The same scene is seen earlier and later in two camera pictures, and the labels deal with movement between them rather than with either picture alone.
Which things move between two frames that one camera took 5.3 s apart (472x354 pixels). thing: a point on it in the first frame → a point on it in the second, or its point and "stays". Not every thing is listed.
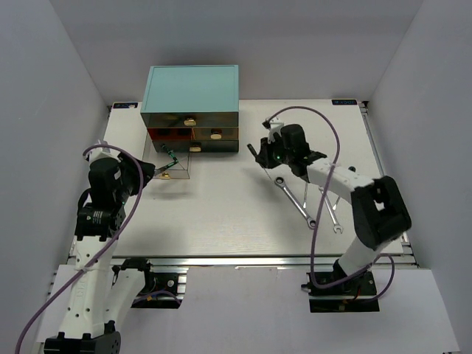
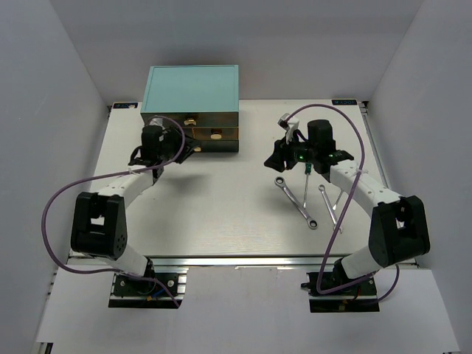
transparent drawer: x=192 y=119 stays
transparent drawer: x=196 y=145 stays
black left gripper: x=122 y=162 → x=189 y=145
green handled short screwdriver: x=334 y=207 stays
